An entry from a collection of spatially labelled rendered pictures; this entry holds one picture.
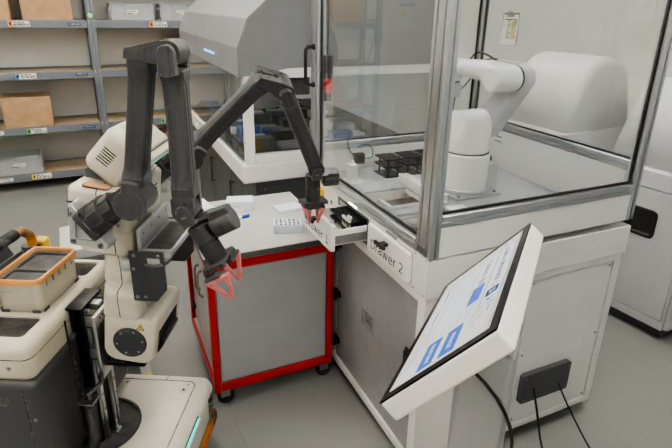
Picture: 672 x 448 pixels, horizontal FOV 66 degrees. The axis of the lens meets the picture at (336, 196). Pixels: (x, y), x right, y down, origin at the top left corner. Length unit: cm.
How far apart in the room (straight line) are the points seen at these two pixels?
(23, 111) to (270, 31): 339
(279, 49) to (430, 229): 141
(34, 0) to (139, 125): 428
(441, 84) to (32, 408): 150
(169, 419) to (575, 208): 166
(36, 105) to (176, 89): 440
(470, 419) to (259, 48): 198
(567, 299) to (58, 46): 512
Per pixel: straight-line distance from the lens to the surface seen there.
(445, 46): 153
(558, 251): 209
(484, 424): 131
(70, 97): 604
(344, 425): 246
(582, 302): 236
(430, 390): 105
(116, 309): 172
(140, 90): 130
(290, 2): 273
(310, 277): 233
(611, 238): 229
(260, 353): 245
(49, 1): 554
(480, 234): 179
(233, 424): 249
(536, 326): 222
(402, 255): 180
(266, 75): 164
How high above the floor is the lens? 170
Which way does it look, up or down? 20 degrees down
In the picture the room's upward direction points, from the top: 1 degrees clockwise
